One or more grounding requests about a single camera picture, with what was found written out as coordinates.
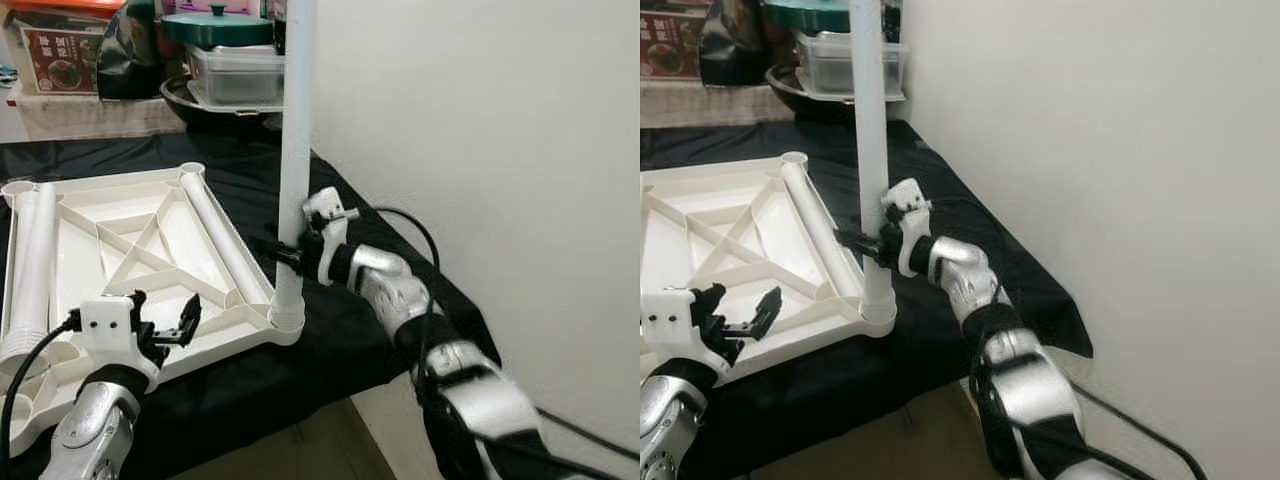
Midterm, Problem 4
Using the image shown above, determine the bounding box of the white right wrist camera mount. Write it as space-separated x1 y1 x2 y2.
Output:
302 187 361 286
880 178 936 279

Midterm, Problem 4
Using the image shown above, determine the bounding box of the black glossy bag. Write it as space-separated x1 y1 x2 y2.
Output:
95 0 166 101
698 0 771 86

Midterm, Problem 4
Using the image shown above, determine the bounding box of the dark green lidded pot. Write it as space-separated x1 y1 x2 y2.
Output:
160 5 276 49
765 0 881 36

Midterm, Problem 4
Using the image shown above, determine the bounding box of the black wok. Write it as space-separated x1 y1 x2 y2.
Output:
768 65 901 121
160 78 286 131

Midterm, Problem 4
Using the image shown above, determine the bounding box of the clear plastic lidded container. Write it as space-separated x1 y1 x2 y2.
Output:
183 42 286 109
795 30 909 101

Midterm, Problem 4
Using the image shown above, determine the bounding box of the pink plastic container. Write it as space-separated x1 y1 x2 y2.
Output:
160 0 266 16

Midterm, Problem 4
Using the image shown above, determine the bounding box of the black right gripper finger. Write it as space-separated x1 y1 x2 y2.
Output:
257 236 301 269
833 228 881 259

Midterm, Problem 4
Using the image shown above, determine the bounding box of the beige cloth covered bench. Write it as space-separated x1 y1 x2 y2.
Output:
640 78 791 129
5 88 186 141

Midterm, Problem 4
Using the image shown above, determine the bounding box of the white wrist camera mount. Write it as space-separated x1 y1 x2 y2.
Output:
302 187 361 286
78 295 161 393
880 178 936 279
640 288 731 386

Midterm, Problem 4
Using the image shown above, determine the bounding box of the black table cloth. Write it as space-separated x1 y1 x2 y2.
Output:
0 130 501 480
640 120 1093 480

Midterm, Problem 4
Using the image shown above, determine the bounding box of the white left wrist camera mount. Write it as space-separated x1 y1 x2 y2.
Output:
640 288 731 386
78 295 161 393

